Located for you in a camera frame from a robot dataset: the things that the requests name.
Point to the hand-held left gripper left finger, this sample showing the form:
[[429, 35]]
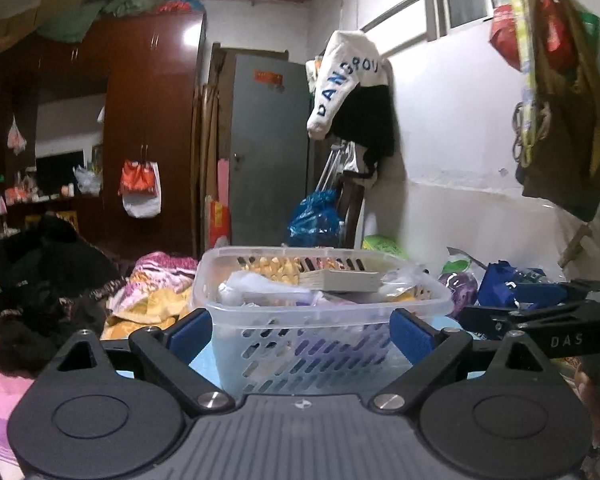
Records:
[[190, 336]]

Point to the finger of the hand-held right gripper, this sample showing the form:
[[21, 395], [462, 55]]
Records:
[[485, 322], [540, 294]]

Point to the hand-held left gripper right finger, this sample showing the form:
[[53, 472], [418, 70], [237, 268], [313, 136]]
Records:
[[412, 336]]

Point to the clear plastic bag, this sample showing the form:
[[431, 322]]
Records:
[[410, 282]]

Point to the white plastic lattice basket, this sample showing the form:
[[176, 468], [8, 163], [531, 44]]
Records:
[[280, 360]]

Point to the blue shopping bag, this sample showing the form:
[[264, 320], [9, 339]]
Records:
[[497, 280]]

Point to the purple printed bag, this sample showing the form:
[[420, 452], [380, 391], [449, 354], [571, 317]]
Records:
[[457, 287]]

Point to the yellow floral blanket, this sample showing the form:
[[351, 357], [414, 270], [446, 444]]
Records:
[[150, 305]]

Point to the green and white bag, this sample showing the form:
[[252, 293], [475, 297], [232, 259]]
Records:
[[462, 262]]

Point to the red box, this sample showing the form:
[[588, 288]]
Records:
[[220, 219]]

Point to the dark wooden chair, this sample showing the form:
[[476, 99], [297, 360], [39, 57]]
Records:
[[352, 210]]

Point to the blue plastic bag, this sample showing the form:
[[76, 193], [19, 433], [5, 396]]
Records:
[[315, 220]]

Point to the orange and white hanging bag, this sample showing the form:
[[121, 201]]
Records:
[[140, 190]]

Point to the black clothing pile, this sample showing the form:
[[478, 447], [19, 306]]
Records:
[[45, 280]]

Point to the pink board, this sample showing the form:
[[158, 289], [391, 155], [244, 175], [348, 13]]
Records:
[[223, 180]]

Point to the wooden sticks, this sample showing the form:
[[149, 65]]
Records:
[[207, 170]]

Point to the olive hanging bag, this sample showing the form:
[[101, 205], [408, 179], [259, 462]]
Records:
[[565, 120]]

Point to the white plastic bag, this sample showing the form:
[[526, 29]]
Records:
[[87, 180]]

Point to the metal crutches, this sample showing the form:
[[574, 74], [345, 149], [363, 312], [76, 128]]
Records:
[[332, 165]]

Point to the grey metal door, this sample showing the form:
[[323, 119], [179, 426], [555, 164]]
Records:
[[267, 155]]

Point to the pink floral blanket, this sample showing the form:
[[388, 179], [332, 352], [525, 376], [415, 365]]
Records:
[[0, 400]]

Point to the black television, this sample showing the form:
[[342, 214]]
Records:
[[60, 172]]

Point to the black hanging garment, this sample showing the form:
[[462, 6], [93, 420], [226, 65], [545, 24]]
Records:
[[367, 130]]

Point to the brown wooden wardrobe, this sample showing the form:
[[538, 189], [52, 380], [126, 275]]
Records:
[[145, 110]]

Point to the red hanging plastic bag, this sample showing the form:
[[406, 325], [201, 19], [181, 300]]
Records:
[[505, 35]]

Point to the pink and white hanging bag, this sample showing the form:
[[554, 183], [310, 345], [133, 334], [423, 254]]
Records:
[[16, 137]]

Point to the white lettered hoodie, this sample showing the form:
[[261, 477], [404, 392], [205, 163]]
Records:
[[345, 75]]

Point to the green bedding bundle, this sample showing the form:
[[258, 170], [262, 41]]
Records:
[[70, 22]]

